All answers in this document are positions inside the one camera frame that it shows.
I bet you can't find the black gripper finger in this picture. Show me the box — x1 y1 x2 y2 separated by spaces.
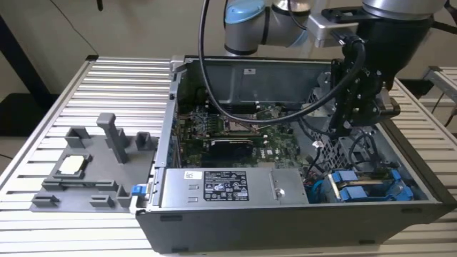
351 70 385 128
330 59 358 138

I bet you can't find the black disk wire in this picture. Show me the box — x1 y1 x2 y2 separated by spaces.
346 128 385 172

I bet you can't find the blue disk carrier with disk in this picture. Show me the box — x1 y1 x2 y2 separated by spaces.
330 168 414 203

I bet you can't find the metal disk bay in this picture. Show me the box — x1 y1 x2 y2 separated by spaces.
305 160 428 206

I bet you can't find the perforated metal drive cage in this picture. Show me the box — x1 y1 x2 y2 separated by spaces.
295 87 395 172

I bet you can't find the metal socket cover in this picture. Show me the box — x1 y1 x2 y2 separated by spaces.
251 105 285 120

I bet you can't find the green Dell motherboard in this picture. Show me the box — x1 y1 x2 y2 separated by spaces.
175 103 311 171

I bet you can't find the CPU socket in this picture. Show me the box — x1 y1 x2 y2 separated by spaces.
222 116 259 134

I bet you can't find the black graphics card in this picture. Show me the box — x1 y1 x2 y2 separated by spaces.
199 138 255 168

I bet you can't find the black open PC case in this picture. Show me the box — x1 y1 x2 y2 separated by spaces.
134 55 457 254

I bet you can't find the silver power supply unit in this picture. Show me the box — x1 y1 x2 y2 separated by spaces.
158 168 310 208

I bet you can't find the blue case latch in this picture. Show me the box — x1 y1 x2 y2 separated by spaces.
130 184 147 201

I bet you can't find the gray parts rack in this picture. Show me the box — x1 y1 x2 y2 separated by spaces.
30 112 159 214

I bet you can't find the CPU chip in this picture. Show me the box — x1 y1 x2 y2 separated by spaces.
58 155 87 173

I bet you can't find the black box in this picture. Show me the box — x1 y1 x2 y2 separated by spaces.
0 92 59 136

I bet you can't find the dark desk leg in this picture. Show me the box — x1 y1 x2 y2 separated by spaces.
0 13 54 108

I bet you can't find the dark side wrist camera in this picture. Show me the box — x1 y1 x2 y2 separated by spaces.
374 89 401 124

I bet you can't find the black wire with white tag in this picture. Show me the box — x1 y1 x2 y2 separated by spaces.
309 140 325 168

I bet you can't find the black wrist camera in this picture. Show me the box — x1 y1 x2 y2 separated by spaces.
319 7 365 25

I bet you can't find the aluminium frame table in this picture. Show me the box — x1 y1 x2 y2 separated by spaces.
419 65 457 129

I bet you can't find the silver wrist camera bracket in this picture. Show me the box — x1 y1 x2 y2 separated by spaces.
306 14 359 49

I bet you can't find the blue wire bundle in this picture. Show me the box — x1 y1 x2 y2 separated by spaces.
309 178 327 203

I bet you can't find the thick black camera cable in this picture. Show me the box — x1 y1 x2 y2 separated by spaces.
197 0 366 124

